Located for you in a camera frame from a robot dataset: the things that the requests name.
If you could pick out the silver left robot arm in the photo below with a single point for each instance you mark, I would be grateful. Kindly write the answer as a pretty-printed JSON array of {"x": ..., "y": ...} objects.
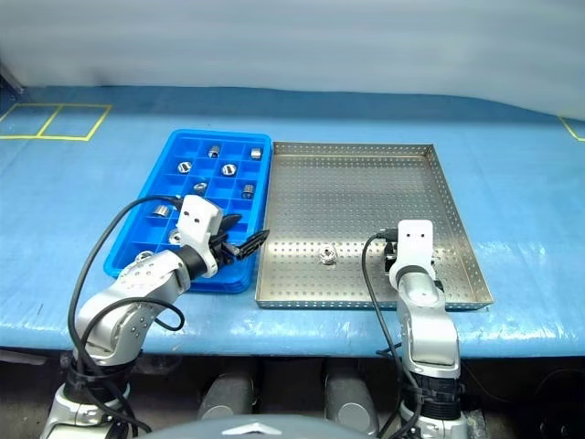
[{"x": 137, "y": 283}]

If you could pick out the blue compartment tray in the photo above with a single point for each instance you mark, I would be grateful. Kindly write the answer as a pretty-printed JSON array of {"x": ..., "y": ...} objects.
[{"x": 137, "y": 238}]

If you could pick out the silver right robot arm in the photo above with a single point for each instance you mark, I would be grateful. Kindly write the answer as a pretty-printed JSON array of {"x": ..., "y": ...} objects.
[{"x": 427, "y": 320}]

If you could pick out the yellow tape double square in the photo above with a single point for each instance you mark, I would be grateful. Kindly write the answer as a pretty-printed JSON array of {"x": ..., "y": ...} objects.
[{"x": 93, "y": 130}]

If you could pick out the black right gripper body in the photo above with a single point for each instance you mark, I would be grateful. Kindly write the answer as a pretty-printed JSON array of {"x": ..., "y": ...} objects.
[{"x": 390, "y": 257}]

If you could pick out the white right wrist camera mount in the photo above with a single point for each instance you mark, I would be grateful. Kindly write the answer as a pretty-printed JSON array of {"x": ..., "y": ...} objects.
[{"x": 413, "y": 247}]

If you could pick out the grey robot torso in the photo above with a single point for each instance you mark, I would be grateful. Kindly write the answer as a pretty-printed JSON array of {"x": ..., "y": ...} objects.
[{"x": 256, "y": 430}]

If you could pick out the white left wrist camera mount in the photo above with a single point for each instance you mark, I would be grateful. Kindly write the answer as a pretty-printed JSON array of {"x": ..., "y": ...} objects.
[{"x": 196, "y": 217}]

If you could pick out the grey rounded robot leg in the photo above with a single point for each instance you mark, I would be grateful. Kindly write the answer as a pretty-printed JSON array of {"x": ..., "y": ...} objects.
[
  {"x": 226, "y": 395},
  {"x": 349, "y": 400}
]

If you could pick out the perforated metal tray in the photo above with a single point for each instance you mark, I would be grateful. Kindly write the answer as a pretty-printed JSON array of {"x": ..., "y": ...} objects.
[{"x": 347, "y": 192}]

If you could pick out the blue plastic table cover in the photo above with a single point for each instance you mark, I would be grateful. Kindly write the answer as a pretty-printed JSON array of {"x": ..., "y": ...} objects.
[{"x": 68, "y": 192}]

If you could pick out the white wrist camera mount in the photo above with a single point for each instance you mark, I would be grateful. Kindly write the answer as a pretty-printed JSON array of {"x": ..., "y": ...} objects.
[
  {"x": 413, "y": 247},
  {"x": 196, "y": 217}
]

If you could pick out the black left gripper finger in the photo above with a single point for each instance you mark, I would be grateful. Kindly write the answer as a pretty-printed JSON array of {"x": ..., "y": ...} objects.
[
  {"x": 231, "y": 222},
  {"x": 253, "y": 242}
]

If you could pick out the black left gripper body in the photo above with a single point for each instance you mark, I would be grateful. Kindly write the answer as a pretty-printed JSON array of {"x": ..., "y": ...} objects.
[{"x": 223, "y": 250}]

